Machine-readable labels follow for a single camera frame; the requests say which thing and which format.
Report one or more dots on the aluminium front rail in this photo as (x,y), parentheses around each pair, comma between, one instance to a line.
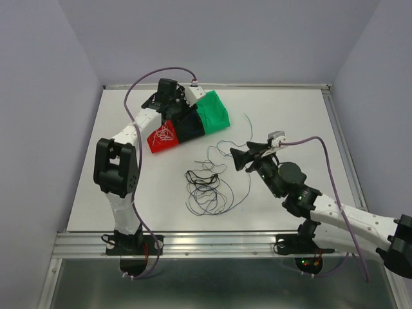
(221,244)

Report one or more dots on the green plastic bin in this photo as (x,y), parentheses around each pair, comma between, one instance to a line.
(213,113)

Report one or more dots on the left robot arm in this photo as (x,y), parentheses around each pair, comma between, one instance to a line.
(118,159)

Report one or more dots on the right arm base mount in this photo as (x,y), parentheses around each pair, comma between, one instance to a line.
(287,244)

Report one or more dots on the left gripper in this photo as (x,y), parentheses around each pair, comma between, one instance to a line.
(187,111)

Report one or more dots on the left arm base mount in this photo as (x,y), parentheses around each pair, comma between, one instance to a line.
(144,244)

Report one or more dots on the black plastic bin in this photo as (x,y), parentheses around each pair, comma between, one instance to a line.
(188,127)

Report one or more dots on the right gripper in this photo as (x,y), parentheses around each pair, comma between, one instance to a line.
(241,158)

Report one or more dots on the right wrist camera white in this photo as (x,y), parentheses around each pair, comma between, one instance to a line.
(277,140)

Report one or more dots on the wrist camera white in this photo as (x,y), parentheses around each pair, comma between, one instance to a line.
(277,140)
(193,94)

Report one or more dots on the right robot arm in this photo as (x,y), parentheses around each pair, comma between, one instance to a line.
(328,225)

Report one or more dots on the red plastic bin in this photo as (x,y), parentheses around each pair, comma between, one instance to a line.
(163,138)

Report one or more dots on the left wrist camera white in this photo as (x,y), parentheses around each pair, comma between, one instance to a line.
(193,94)

